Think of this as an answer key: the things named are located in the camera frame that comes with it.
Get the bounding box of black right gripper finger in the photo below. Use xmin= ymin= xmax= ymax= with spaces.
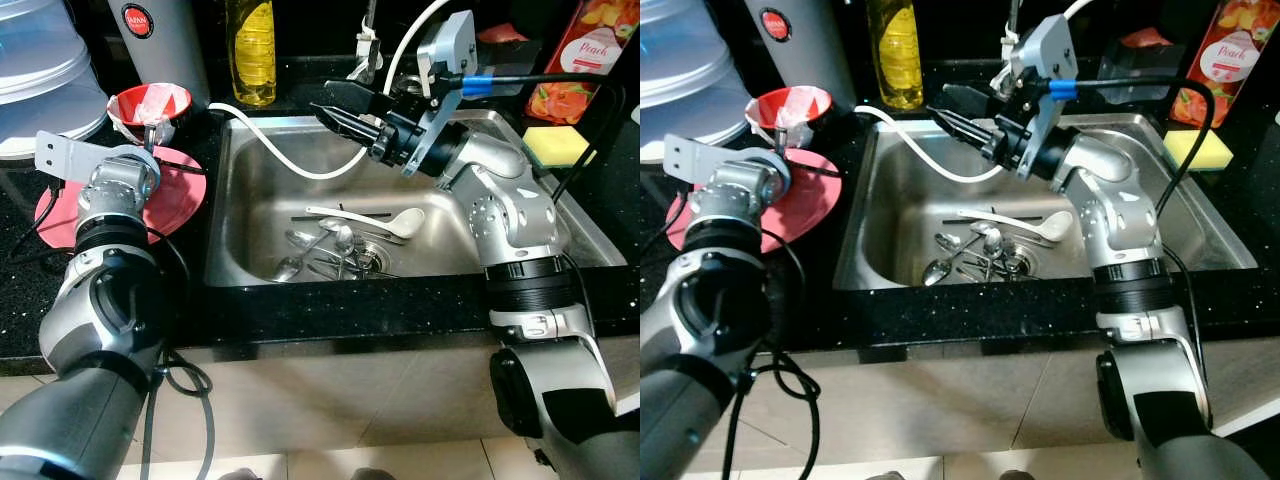
xmin=929 ymin=107 xmax=996 ymax=152
xmin=311 ymin=103 xmax=378 ymax=147
xmin=942 ymin=84 xmax=1011 ymax=123
xmin=324 ymin=80 xmax=399 ymax=120

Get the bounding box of stainless steel sink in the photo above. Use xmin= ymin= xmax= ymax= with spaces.
xmin=205 ymin=108 xmax=627 ymax=291
xmin=833 ymin=112 xmax=1259 ymax=292

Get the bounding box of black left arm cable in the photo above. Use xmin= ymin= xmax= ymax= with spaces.
xmin=720 ymin=345 xmax=823 ymax=480
xmin=140 ymin=345 xmax=217 ymax=480

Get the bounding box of red round plate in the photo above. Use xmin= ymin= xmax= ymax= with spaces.
xmin=35 ymin=145 xmax=208 ymax=251
xmin=665 ymin=150 xmax=843 ymax=255

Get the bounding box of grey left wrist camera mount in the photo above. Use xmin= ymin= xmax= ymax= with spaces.
xmin=35 ymin=130 xmax=163 ymax=187
xmin=668 ymin=135 xmax=793 ymax=197

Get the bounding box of black cable with blue tape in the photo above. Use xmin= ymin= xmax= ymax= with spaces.
xmin=437 ymin=70 xmax=629 ymax=206
xmin=1045 ymin=80 xmax=1218 ymax=223

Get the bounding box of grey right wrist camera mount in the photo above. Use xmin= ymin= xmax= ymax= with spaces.
xmin=1008 ymin=15 xmax=1080 ymax=183
xmin=403 ymin=10 xmax=480 ymax=178

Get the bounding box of metal sink drain strainer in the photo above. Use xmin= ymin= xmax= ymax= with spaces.
xmin=995 ymin=248 xmax=1037 ymax=279
xmin=345 ymin=246 xmax=389 ymax=278

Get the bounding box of metal faucet spout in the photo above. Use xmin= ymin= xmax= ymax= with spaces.
xmin=990 ymin=0 xmax=1031 ymax=73
xmin=350 ymin=0 xmax=387 ymax=84

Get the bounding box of dark plastic holder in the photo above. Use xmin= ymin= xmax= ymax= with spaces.
xmin=1097 ymin=27 xmax=1167 ymax=80
xmin=478 ymin=22 xmax=547 ymax=74

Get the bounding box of grey thermos with red logo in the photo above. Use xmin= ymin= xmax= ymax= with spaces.
xmin=745 ymin=0 xmax=851 ymax=103
xmin=108 ymin=0 xmax=211 ymax=107

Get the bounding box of white ceramic spoon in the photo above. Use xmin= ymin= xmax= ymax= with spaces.
xmin=305 ymin=205 xmax=427 ymax=242
xmin=955 ymin=208 xmax=1075 ymax=244

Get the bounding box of peach juice carton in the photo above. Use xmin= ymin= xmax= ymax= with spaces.
xmin=1170 ymin=0 xmax=1277 ymax=130
xmin=527 ymin=0 xmax=641 ymax=127

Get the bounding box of yellow dish soap bottle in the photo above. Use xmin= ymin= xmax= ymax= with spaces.
xmin=866 ymin=0 xmax=925 ymax=111
xmin=225 ymin=0 xmax=278 ymax=108

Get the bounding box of white flexible hose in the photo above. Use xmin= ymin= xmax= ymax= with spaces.
xmin=208 ymin=0 xmax=453 ymax=182
xmin=855 ymin=0 xmax=1093 ymax=184

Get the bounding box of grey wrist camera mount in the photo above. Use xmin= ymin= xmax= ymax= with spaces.
xmin=403 ymin=10 xmax=480 ymax=178
xmin=668 ymin=135 xmax=793 ymax=197
xmin=1008 ymin=15 xmax=1080 ymax=183
xmin=35 ymin=130 xmax=163 ymax=187

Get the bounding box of red and white bowl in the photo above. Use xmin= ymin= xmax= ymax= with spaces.
xmin=107 ymin=84 xmax=193 ymax=147
xmin=745 ymin=86 xmax=833 ymax=151

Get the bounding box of yellow sponge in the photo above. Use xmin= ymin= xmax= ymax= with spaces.
xmin=1162 ymin=128 xmax=1232 ymax=172
xmin=523 ymin=125 xmax=599 ymax=170

